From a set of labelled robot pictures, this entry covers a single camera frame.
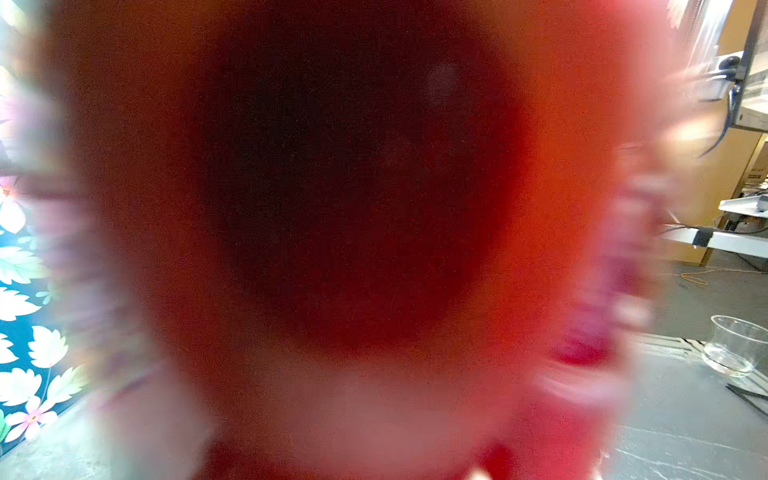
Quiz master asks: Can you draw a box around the clear plastic cup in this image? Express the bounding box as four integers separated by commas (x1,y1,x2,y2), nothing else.
702,315,767,378

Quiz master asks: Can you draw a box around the white side table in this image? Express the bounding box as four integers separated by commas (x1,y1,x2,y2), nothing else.
660,194,767,259

